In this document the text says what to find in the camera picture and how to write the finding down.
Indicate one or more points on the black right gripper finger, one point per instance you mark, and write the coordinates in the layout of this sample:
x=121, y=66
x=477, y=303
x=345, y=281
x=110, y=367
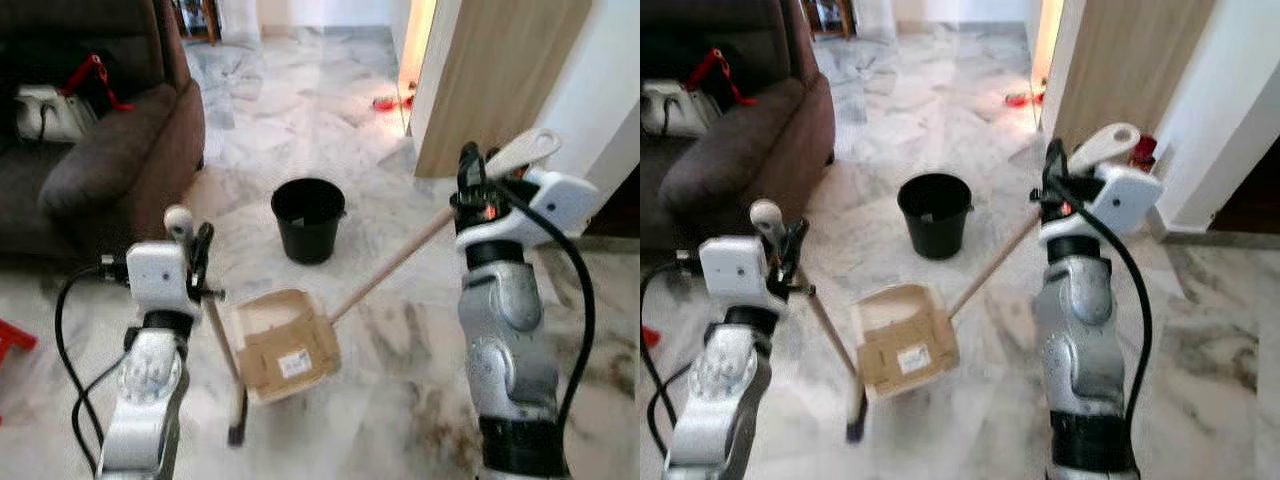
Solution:
x=1055, y=162
x=470, y=168

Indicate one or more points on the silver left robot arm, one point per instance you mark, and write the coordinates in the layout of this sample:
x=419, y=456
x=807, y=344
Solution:
x=150, y=400
x=720, y=400

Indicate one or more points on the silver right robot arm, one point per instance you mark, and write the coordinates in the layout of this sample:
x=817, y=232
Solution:
x=505, y=330
x=1075, y=330

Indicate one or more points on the small red floor object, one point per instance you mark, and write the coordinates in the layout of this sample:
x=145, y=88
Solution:
x=385, y=102
x=1018, y=99

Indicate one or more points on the light wooden door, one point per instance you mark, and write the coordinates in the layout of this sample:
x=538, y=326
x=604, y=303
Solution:
x=500, y=70
x=1130, y=60

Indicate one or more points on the black plastic bucket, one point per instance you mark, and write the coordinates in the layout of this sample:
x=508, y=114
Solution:
x=308, y=235
x=935, y=232

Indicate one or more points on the dark brown fabric sofa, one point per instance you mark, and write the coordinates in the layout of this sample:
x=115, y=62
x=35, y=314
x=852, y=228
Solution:
x=740, y=150
x=110, y=150

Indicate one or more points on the red plastic stool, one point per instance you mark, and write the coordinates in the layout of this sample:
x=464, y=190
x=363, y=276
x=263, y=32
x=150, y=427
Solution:
x=12, y=338
x=648, y=337

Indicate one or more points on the white bag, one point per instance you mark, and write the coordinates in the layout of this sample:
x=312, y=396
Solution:
x=55, y=115
x=685, y=110

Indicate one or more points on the dark wooden furniture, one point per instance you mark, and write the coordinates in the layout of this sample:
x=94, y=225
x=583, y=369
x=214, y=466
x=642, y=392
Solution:
x=835, y=18
x=205, y=20

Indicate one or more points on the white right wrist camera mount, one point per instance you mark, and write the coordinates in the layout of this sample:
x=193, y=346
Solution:
x=1130, y=195
x=565, y=200

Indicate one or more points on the red object by wall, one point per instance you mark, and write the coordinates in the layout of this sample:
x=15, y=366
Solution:
x=1146, y=152

